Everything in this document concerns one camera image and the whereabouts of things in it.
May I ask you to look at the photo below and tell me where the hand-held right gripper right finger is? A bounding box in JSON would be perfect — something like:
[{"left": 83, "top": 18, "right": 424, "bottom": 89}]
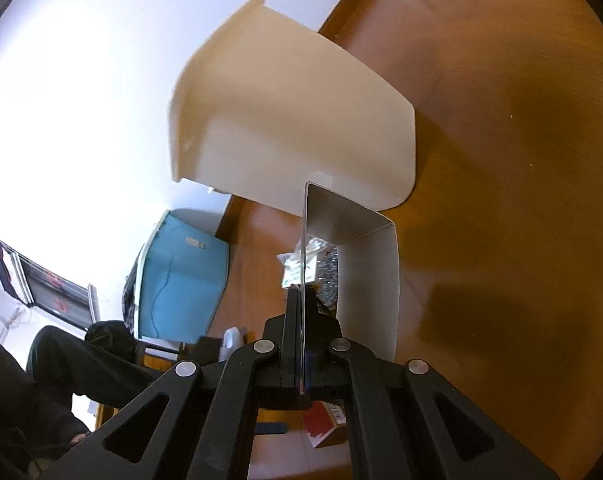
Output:
[{"left": 304, "top": 300, "right": 558, "bottom": 480}]

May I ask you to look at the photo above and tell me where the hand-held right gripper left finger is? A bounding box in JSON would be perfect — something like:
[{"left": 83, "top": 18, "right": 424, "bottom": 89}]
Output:
[{"left": 88, "top": 287, "right": 310, "bottom": 480}]

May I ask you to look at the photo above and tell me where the white cardboard box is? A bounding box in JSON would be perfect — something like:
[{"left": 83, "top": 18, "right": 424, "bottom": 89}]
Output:
[{"left": 301, "top": 181, "right": 399, "bottom": 364}]

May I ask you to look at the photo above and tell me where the beige plastic waste bin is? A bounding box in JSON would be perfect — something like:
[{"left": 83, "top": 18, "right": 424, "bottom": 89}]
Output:
[{"left": 167, "top": 0, "right": 416, "bottom": 213}]

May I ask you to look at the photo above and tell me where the red cardboard box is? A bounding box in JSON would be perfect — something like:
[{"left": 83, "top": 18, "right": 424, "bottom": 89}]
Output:
[{"left": 301, "top": 400, "right": 350, "bottom": 449}]

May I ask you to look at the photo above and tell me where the crumpled clear wrapper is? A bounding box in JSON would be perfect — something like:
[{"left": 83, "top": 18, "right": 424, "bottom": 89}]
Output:
[{"left": 276, "top": 236, "right": 318, "bottom": 289}]

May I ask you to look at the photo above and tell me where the clear printed wrapper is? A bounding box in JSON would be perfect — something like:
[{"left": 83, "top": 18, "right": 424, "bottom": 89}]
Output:
[{"left": 314, "top": 250, "right": 343, "bottom": 318}]

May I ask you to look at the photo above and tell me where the blue storage box white lid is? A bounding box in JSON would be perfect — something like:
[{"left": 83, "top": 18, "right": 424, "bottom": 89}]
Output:
[{"left": 134, "top": 208, "right": 231, "bottom": 342}]

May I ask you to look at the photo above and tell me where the dark cloth pile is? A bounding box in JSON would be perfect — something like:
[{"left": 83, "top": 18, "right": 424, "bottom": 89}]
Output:
[{"left": 122, "top": 260, "right": 142, "bottom": 332}]

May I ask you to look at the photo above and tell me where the person's black trouser leg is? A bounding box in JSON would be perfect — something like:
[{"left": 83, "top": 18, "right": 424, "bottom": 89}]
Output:
[{"left": 26, "top": 321, "right": 182, "bottom": 411}]

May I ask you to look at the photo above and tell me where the dark framed window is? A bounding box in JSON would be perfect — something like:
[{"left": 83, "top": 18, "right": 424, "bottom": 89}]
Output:
[{"left": 0, "top": 229, "right": 100, "bottom": 326}]

